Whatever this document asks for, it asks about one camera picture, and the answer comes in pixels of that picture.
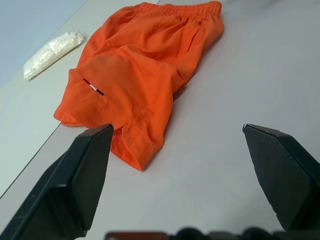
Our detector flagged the orange shorts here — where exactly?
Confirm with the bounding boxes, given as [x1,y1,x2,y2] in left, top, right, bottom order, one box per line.
[53,0,225,172]

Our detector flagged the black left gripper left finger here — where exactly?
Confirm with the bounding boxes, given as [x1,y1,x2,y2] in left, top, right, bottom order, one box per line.
[0,123,115,240]

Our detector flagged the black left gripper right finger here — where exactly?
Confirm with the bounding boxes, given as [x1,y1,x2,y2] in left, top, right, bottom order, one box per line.
[241,123,320,232]

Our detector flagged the cream folded cloth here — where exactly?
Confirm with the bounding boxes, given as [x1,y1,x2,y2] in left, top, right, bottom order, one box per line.
[22,30,86,82]

